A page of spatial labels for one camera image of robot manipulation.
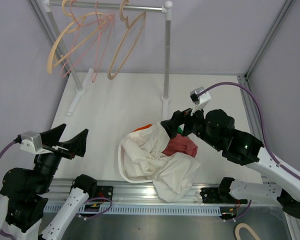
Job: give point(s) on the pink t shirt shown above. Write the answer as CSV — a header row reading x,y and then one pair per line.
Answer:
x,y
181,144

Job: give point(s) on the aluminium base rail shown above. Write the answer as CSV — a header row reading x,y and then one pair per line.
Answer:
x,y
165,193

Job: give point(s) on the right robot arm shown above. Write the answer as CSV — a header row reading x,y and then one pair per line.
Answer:
x,y
217,129

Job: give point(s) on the beige wooden hanger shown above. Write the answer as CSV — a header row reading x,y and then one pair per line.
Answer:
x,y
59,48

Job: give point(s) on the white and silver clothes rack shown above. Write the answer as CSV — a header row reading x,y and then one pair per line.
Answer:
x,y
132,11

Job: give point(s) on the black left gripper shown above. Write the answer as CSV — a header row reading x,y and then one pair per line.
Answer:
x,y
76,145

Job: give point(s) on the green t shirt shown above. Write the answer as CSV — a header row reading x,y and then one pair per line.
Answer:
x,y
180,131

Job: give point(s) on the white perforated plastic basket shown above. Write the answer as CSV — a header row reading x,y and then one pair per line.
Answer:
x,y
134,163

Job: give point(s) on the beige hanger of white shirt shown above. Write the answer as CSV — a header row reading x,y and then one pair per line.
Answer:
x,y
133,31

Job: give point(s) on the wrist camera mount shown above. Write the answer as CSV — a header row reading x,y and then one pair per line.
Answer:
x,y
200,97
29,141

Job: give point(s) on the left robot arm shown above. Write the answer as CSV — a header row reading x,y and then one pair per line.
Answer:
x,y
23,200

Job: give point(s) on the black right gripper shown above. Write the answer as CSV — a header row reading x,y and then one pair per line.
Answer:
x,y
171,125

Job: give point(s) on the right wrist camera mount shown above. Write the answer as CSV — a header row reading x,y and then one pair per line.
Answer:
x,y
200,97

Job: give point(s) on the white slotted cable duct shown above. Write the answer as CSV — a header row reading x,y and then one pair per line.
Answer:
x,y
153,210

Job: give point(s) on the white t shirt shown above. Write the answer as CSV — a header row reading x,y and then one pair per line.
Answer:
x,y
176,171

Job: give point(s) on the orange t shirt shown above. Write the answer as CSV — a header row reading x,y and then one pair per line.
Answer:
x,y
143,127

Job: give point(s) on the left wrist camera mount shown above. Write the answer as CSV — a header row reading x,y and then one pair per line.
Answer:
x,y
29,141

